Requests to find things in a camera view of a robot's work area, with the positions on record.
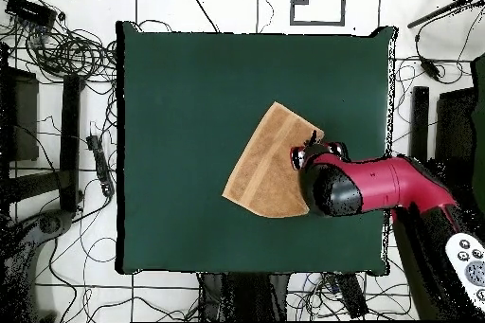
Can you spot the black tripod pole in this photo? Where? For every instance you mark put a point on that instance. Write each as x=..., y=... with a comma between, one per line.
x=435, y=14

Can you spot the grey rectangular floor frame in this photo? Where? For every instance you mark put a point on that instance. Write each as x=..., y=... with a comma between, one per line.
x=292, y=12

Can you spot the dark flat panel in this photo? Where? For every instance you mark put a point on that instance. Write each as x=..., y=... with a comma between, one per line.
x=454, y=126
x=22, y=118

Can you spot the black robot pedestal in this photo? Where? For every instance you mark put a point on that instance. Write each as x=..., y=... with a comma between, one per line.
x=246, y=296

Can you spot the black swivel chair base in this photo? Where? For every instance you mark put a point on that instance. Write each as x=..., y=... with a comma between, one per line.
x=51, y=222

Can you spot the dark green table cloth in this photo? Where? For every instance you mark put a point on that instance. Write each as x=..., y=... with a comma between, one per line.
x=189, y=92

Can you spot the black stand leg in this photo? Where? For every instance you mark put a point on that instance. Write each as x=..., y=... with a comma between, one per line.
x=420, y=122
x=70, y=141

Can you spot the black network switch box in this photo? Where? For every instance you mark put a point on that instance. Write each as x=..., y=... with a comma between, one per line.
x=30, y=10

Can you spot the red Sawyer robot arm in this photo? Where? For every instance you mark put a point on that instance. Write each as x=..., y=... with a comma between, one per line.
x=379, y=183

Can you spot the black power adapter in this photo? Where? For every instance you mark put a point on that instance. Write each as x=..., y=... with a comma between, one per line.
x=430, y=68

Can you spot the black power strip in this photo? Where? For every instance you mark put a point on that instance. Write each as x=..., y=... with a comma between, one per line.
x=100, y=164
x=352, y=296

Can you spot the tan terry towel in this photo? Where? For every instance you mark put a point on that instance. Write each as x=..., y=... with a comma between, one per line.
x=265, y=171

